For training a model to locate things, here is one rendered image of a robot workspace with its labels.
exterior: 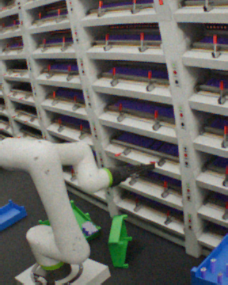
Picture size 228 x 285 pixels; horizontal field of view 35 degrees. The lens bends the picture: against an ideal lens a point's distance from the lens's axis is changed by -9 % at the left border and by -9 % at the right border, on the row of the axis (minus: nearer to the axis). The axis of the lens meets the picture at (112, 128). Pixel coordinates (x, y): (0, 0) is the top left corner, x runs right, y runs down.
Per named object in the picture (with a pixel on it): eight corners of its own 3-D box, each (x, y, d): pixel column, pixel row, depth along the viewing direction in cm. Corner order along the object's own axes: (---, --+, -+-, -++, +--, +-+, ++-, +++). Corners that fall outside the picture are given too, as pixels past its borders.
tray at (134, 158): (183, 180, 183) (178, 167, 179) (107, 155, 230) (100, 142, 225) (206, 154, 192) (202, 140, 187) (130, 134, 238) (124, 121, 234)
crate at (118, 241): (114, 268, 199) (127, 267, 197) (108, 244, 192) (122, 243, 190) (119, 239, 226) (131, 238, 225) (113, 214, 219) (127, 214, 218)
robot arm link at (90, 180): (78, 199, 167) (90, 191, 159) (69, 172, 171) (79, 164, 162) (104, 192, 176) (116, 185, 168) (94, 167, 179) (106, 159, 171)
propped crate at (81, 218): (100, 234, 235) (101, 227, 230) (75, 248, 224) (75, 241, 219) (72, 207, 253) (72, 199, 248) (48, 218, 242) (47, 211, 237)
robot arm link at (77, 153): (28, 173, 147) (46, 163, 141) (20, 146, 150) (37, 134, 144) (82, 170, 177) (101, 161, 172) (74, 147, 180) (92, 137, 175)
